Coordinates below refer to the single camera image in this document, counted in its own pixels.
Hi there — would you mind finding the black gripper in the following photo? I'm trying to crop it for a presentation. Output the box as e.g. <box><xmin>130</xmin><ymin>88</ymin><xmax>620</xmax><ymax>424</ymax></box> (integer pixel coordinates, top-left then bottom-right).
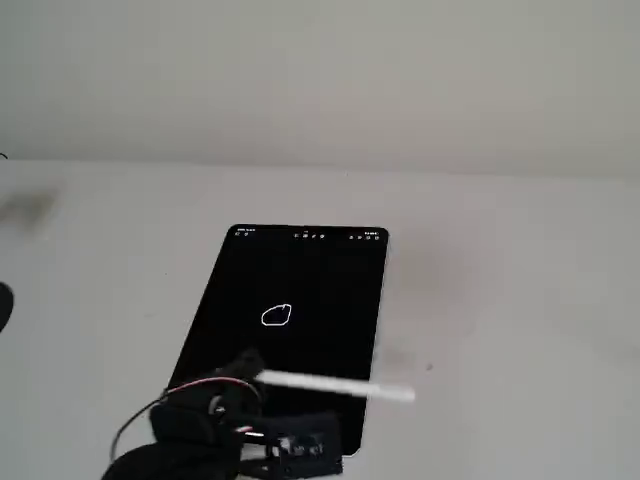
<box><xmin>149</xmin><ymin>347</ymin><xmax>266</xmax><ymax>444</ymax></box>

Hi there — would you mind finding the white stylus pencil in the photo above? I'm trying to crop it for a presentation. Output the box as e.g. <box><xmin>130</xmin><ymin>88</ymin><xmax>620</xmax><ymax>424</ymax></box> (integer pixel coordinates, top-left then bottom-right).
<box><xmin>254</xmin><ymin>369</ymin><xmax>417</xmax><ymax>404</ymax></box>

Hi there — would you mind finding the black screen tablet silver edge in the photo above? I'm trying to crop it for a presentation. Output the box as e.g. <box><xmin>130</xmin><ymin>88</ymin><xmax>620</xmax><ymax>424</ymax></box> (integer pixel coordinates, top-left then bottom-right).
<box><xmin>167</xmin><ymin>224</ymin><xmax>390</xmax><ymax>457</ymax></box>

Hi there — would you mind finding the black round object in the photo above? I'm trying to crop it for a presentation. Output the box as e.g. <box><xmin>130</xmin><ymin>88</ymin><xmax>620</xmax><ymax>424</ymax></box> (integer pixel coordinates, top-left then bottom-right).
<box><xmin>0</xmin><ymin>282</ymin><xmax>15</xmax><ymax>334</ymax></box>

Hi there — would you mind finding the red white black servo cable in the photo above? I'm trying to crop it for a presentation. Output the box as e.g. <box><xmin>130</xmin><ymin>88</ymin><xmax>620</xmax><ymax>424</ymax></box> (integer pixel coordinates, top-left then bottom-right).
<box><xmin>109</xmin><ymin>377</ymin><xmax>254</xmax><ymax>461</ymax></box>

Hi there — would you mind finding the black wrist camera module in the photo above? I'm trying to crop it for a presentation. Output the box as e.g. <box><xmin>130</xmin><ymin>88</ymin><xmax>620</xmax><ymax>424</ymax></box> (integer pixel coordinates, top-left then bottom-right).
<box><xmin>238</xmin><ymin>412</ymin><xmax>346</xmax><ymax>477</ymax></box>

